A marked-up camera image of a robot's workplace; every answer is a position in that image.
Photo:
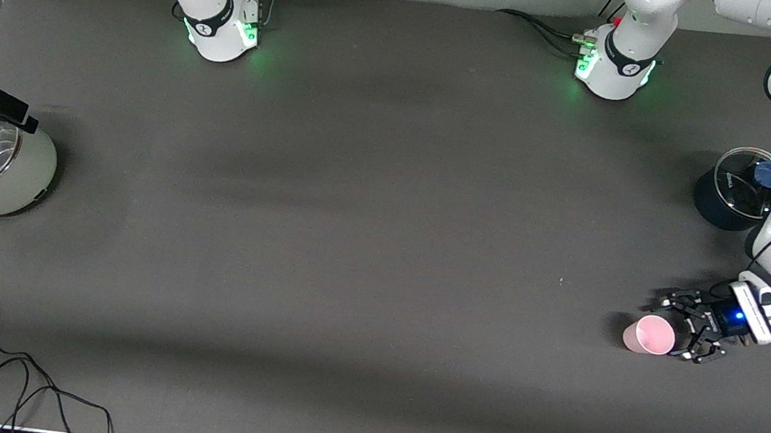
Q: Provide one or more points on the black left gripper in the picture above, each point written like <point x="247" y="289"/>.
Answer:
<point x="721" y="320"/>

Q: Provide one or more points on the pink cup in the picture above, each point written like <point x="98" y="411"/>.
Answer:
<point x="650" y="336"/>

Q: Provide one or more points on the dark blue cooking pot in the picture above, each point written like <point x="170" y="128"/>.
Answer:
<point x="714" y="205"/>

